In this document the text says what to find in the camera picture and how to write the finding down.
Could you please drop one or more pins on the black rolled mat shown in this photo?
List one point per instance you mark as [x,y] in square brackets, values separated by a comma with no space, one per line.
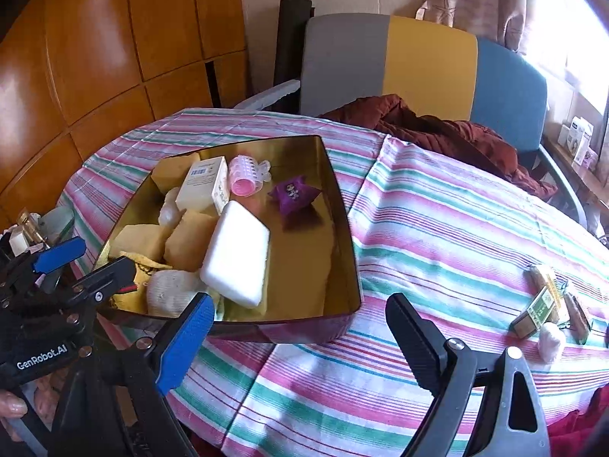
[293,17]

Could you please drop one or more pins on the white foam block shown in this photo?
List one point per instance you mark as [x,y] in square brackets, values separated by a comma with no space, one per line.
[235,261]

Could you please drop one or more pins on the yellow knitted doll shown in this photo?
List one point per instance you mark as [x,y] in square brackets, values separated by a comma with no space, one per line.
[136,301]

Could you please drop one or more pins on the green plastic basket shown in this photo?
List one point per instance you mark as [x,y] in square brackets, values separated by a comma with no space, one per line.
[57,225]

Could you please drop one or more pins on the white cotton ball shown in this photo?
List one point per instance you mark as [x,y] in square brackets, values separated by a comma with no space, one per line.
[551,342]

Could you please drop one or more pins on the green small box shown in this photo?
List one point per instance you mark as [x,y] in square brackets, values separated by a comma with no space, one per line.
[535,315]

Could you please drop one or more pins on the wooden side shelf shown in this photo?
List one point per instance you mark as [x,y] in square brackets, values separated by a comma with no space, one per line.
[584,179]

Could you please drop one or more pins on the person's left hand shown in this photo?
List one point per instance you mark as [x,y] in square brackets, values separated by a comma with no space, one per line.
[11,408]

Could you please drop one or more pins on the yellow sponge block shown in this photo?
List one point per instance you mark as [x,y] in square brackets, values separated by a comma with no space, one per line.
[186,246]
[170,172]
[143,239]

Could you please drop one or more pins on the white boxes on shelf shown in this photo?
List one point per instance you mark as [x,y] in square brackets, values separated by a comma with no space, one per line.
[576,139]

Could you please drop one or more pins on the dark red jacket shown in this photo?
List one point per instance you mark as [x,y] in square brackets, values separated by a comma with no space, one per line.
[464,141]

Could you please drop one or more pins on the beige cardboard box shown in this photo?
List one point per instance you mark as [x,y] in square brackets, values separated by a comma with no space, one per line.
[205,188]

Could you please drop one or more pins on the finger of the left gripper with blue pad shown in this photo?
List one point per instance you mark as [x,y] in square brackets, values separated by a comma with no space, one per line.
[56,257]

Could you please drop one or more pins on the pink hair roller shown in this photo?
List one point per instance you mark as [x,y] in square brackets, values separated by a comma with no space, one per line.
[247,176]

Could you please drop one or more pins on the gold metal tin box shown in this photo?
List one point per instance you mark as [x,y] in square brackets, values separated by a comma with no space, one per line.
[311,290]

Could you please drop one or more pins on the brown wooden wardrobe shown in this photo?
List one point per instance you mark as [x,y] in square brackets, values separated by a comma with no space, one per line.
[76,74]

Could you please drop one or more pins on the red cloth at edge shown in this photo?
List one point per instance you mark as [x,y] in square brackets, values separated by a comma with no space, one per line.
[582,433]

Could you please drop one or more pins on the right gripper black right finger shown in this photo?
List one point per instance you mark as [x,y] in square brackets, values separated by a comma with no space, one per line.
[421,343]

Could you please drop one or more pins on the striped pink green bedsheet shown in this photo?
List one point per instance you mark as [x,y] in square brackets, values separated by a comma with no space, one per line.
[454,239]

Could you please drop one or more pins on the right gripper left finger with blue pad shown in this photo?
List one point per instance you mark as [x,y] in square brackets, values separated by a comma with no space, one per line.
[179,340]

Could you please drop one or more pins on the grey yellow blue chair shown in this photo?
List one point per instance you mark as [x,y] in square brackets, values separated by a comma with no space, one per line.
[439,71]

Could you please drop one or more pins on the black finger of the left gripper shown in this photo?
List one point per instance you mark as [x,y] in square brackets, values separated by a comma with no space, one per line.
[97,287]

